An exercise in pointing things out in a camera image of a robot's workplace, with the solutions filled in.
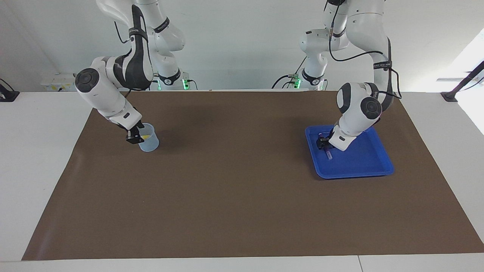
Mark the purple pen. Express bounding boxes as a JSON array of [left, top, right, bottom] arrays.
[[318, 132, 334, 160]]

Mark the black left base cable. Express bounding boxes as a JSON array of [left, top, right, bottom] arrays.
[[271, 57, 307, 90]]

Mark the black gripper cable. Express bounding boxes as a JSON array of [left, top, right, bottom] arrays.
[[113, 20, 131, 44], [327, 0, 402, 100]]

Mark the black camera stand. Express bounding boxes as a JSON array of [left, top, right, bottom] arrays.
[[441, 60, 484, 102]]

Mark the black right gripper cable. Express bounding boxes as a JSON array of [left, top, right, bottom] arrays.
[[113, 20, 131, 44]]

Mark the white wall outlet box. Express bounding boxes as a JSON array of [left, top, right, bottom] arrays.
[[41, 73, 78, 92]]

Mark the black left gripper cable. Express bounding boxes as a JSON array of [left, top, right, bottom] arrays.
[[327, 0, 402, 100]]

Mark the translucent plastic cup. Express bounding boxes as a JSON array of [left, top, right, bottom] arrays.
[[137, 123, 160, 152]]

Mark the brown table mat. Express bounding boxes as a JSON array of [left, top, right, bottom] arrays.
[[22, 90, 484, 261]]

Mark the blue plastic tray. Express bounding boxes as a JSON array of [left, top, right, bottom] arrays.
[[305, 124, 395, 179]]

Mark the black clamp base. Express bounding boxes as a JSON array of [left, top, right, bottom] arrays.
[[0, 79, 20, 102]]

